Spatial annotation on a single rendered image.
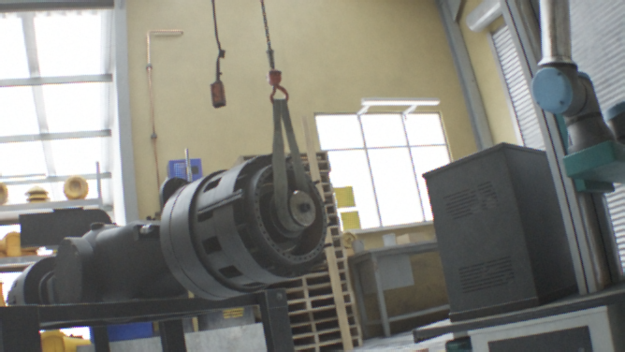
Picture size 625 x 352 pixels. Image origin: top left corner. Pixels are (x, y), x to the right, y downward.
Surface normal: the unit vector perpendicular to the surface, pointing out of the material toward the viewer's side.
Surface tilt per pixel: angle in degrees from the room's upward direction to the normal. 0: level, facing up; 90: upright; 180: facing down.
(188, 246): 104
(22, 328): 90
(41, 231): 90
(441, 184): 90
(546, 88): 97
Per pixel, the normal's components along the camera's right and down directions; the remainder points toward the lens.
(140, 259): -0.39, -0.16
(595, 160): -0.73, -0.04
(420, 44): 0.35, -0.29
